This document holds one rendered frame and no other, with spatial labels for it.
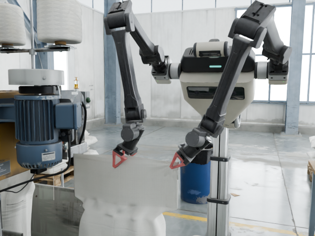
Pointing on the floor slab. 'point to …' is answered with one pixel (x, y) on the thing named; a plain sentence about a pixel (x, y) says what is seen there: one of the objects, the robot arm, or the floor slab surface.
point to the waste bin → (196, 177)
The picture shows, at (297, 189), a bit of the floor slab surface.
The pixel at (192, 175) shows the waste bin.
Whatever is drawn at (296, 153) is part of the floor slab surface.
